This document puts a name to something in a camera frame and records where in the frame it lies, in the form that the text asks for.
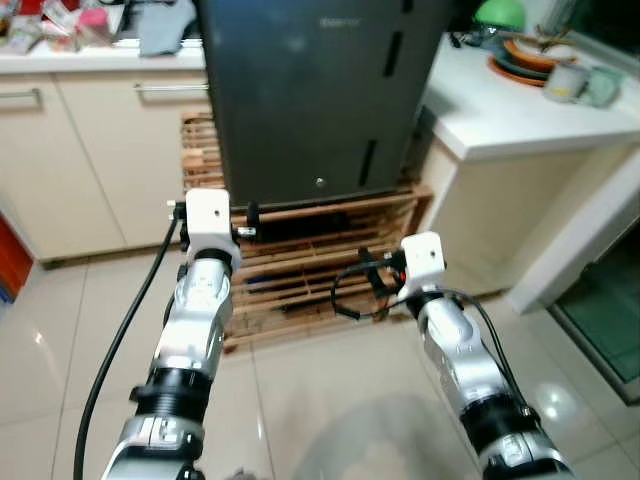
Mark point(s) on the orange plate stack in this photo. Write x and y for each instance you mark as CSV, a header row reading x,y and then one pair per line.
x,y
520,62

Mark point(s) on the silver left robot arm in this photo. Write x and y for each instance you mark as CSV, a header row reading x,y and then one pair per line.
x,y
190,330

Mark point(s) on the grey mug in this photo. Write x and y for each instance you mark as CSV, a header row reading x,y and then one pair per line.
x,y
565,84

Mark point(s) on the red box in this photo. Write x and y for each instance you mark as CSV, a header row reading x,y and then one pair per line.
x,y
12,260

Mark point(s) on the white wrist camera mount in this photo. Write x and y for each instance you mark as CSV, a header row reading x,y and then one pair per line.
x,y
208,220
422,262

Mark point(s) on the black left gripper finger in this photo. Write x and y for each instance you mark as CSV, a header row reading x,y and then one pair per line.
x,y
254,218

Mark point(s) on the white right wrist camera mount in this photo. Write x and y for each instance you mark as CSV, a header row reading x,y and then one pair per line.
x,y
422,262

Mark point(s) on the green bowl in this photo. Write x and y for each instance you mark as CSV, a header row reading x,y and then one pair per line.
x,y
500,13

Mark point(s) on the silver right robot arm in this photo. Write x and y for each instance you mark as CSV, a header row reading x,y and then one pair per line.
x,y
470,370

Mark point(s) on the pink cup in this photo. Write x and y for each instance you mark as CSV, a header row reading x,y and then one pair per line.
x,y
94,26

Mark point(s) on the green floor mat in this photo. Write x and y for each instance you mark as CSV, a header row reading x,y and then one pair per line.
x,y
605,310

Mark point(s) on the white counter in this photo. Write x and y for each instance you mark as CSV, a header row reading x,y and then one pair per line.
x,y
510,120

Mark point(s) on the wooden slatted pallet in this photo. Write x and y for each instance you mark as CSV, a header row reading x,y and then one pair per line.
x,y
300,275

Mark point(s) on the grey cloth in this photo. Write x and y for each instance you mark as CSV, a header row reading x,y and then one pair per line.
x,y
165,28

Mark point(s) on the cream kitchen cabinet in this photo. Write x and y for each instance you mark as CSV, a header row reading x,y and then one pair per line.
x,y
90,160

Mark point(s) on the dark grey mini fridge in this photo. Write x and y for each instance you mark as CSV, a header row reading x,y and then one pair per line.
x,y
300,196

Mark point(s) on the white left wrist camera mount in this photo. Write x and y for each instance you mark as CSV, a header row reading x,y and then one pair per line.
x,y
208,220

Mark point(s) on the pale green mug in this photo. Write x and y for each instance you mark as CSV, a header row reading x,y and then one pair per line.
x,y
605,88

